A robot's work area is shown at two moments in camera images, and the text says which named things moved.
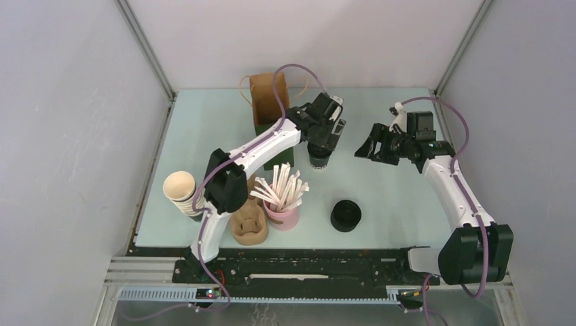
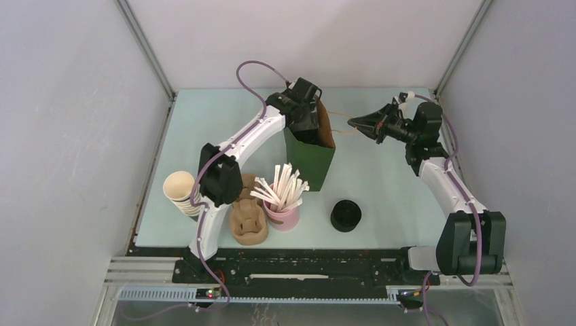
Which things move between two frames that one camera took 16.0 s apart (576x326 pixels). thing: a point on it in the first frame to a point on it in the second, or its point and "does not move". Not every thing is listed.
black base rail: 337,269 does not move
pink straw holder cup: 284,221 does not move
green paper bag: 258,90 to 312,161
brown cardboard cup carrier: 249,226 does not move
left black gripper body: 325,136 to 307,120
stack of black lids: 346,214 does not move
